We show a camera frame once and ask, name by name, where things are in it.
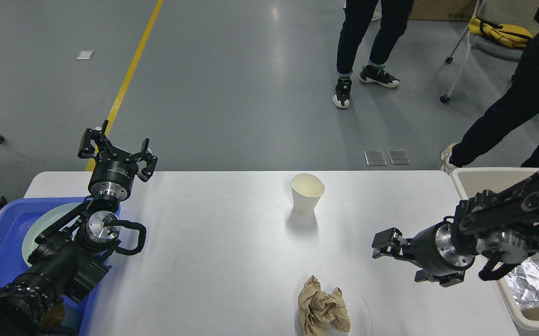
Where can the right metal floor plate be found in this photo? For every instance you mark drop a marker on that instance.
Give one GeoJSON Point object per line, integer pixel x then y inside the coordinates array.
{"type": "Point", "coordinates": [399, 157]}

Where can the teal mug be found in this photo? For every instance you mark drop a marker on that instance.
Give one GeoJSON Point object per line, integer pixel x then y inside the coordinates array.
{"type": "Point", "coordinates": [61, 320]}

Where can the white paper cup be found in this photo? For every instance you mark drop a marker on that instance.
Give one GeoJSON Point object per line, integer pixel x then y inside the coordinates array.
{"type": "Point", "coordinates": [307, 190]}

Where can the yellow bag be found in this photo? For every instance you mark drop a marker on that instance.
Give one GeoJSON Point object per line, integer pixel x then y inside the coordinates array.
{"type": "Point", "coordinates": [511, 36]}

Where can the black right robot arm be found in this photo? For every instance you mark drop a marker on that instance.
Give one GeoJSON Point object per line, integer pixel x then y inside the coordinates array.
{"type": "Point", "coordinates": [502, 227]}

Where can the cardboard box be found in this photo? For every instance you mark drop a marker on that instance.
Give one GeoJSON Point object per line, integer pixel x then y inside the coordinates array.
{"type": "Point", "coordinates": [443, 10]}

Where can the green plate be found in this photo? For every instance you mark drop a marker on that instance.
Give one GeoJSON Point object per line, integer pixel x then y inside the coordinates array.
{"type": "Point", "coordinates": [43, 222]}

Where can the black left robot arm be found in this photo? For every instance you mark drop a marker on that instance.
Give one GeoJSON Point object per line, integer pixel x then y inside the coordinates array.
{"type": "Point", "coordinates": [69, 259]}

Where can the brown paper ball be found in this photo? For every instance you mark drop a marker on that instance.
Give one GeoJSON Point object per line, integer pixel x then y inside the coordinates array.
{"type": "Point", "coordinates": [318, 310]}

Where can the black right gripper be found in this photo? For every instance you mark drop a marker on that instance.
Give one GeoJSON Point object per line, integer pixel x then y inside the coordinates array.
{"type": "Point", "coordinates": [432, 250]}

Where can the metal floor plate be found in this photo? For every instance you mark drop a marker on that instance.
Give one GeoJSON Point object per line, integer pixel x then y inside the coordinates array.
{"type": "Point", "coordinates": [375, 158]}
{"type": "Point", "coordinates": [399, 157]}

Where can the foil sheet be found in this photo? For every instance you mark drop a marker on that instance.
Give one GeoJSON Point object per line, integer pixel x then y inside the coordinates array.
{"type": "Point", "coordinates": [523, 282]}

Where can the left metal floor plate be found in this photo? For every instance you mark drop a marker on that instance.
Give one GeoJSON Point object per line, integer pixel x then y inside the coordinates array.
{"type": "Point", "coordinates": [375, 158]}

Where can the person in white sneakers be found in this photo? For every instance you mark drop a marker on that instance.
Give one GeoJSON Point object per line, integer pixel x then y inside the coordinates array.
{"type": "Point", "coordinates": [376, 15]}

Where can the person in black at right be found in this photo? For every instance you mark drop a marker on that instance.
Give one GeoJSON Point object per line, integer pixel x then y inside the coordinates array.
{"type": "Point", "coordinates": [518, 105]}

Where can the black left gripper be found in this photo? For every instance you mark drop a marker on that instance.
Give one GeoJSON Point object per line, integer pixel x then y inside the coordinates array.
{"type": "Point", "coordinates": [111, 176]}

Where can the beige plastic bin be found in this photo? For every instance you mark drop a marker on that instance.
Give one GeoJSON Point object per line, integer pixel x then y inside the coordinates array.
{"type": "Point", "coordinates": [469, 182]}

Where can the grey wheeled chair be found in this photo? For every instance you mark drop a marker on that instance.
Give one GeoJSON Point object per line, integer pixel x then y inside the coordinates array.
{"type": "Point", "coordinates": [515, 12]}

